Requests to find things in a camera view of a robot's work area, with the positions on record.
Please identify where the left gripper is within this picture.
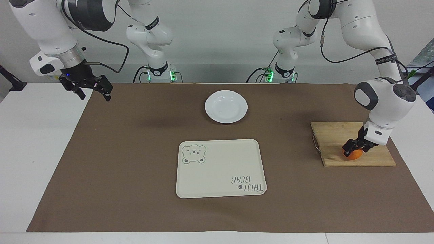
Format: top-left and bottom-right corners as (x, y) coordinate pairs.
(342, 126), (379, 157)

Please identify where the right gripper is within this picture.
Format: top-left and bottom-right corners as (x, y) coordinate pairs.
(59, 62), (113, 102)

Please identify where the orange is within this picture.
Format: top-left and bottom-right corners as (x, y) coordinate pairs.
(345, 148), (364, 161)

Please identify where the white round plate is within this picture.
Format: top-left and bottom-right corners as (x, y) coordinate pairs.
(205, 90), (248, 124)

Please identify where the wooden cutting board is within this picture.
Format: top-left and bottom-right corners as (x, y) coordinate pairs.
(310, 121), (397, 167)

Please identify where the black stand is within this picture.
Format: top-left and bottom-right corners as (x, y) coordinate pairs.
(406, 61), (434, 92)
(0, 64), (28, 92)

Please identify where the cream tray with bear print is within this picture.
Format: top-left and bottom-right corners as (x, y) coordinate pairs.
(176, 139), (268, 199)

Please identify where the black cable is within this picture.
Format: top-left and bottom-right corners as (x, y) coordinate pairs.
(246, 50), (279, 83)
(132, 66), (150, 83)
(298, 0), (409, 84)
(61, 0), (130, 74)

